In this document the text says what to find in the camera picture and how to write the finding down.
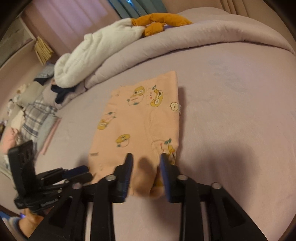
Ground person's left forearm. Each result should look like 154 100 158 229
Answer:
0 210 45 239

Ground pink ribbed panel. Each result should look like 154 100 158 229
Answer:
220 0 255 16

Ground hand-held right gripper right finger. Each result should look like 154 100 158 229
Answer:
160 153 269 241

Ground plaid pillow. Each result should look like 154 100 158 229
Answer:
20 94 58 144

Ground small plush toys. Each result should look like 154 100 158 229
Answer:
7 85 27 109

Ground peach printed long-sleeve shirt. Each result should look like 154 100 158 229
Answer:
87 71 182 197

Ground pink garment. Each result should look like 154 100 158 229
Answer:
0 126 21 153

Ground folded grey-blue cloth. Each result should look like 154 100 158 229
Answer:
36 115 58 149

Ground teal curtain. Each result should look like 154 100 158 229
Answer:
109 0 164 19

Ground lilac pillow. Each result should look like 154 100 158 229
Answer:
42 80 77 109

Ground folded pink cloth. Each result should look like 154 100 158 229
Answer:
42 117 62 154

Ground navy garment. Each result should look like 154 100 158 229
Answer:
51 85 77 104

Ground yellow tassel fringe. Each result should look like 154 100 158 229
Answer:
35 36 55 65

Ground white curved shelf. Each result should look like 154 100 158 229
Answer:
0 17 35 47

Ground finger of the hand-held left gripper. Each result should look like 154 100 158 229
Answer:
38 165 89 180
44 173 93 188

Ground pink sheer curtain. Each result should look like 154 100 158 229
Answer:
162 0 222 12
23 0 121 50

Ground lilac duvet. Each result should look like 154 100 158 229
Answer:
84 8 296 90

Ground white plush goose toy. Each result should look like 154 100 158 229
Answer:
54 13 193 88

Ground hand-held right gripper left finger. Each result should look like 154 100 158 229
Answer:
29 153 134 241

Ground striped pillow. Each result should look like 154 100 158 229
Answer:
37 64 56 80

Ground cream garment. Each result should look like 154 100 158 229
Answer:
10 110 26 128

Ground beige bolster pillow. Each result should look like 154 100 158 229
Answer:
17 82 44 105

